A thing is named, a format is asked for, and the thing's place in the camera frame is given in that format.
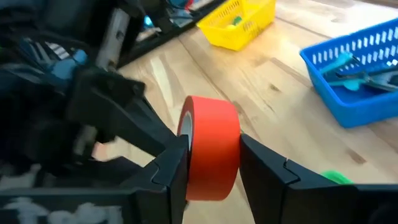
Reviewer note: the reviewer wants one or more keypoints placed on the green plastic basket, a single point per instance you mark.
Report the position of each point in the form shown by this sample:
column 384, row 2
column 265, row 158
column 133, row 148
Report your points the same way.
column 337, row 177

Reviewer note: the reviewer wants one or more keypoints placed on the small green stapler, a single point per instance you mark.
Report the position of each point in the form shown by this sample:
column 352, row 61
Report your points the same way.
column 237, row 20

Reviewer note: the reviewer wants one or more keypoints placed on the orange tape roll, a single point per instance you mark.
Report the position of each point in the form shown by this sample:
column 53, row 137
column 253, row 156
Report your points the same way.
column 214, row 146

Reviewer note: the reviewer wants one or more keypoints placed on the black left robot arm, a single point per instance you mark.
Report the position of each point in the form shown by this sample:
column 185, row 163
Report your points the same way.
column 31, row 124

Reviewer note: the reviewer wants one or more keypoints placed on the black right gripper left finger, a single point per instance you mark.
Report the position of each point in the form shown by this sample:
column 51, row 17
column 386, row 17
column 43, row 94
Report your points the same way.
column 168, row 183

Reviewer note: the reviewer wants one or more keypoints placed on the yellow plastic basket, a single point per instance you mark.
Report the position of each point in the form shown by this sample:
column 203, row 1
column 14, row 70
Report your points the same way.
column 242, row 34

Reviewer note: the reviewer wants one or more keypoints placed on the black frame rail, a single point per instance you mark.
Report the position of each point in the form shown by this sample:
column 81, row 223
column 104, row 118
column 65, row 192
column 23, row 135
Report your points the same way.
column 174, row 29

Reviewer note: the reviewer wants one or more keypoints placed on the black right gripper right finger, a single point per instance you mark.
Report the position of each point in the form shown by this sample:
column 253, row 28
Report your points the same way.
column 267, row 183

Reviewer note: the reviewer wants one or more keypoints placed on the blue plastic basket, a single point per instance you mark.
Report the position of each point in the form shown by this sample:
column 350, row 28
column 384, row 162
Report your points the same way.
column 351, row 105

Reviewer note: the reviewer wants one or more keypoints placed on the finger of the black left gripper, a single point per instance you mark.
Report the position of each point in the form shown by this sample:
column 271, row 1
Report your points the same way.
column 149, row 133
column 105, row 171

